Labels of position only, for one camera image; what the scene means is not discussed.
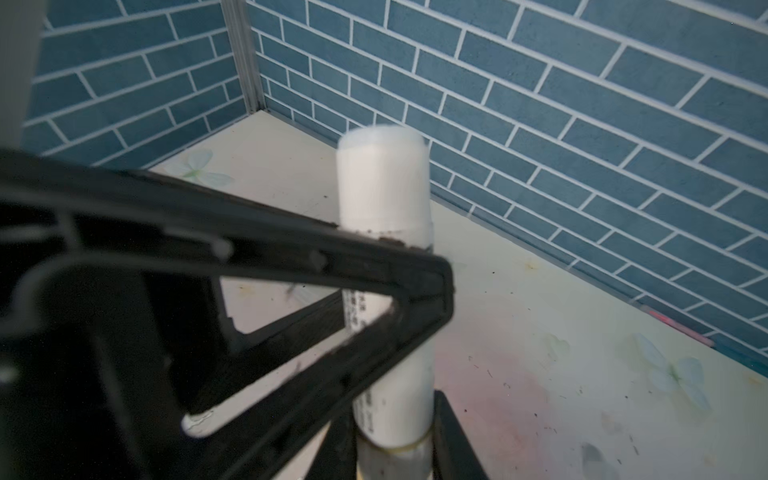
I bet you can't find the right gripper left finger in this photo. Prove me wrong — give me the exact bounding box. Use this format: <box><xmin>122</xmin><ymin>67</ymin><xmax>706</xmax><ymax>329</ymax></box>
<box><xmin>305</xmin><ymin>409</ymin><xmax>357</xmax><ymax>480</ymax></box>

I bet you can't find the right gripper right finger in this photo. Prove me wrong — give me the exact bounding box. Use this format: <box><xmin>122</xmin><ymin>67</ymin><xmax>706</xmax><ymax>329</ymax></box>
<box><xmin>432</xmin><ymin>390</ymin><xmax>489</xmax><ymax>480</ymax></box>

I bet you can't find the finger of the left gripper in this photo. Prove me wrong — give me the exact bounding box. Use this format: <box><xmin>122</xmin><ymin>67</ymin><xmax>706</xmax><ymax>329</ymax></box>
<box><xmin>1</xmin><ymin>150</ymin><xmax>454</xmax><ymax>479</ymax></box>

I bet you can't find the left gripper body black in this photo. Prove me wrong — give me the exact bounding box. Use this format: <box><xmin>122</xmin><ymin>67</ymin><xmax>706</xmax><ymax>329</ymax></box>
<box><xmin>1</xmin><ymin>205</ymin><xmax>180</xmax><ymax>479</ymax></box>

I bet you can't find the white glue stick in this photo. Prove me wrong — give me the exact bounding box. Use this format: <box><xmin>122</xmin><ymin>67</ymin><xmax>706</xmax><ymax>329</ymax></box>
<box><xmin>335</xmin><ymin>124</ymin><xmax>436</xmax><ymax>480</ymax></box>

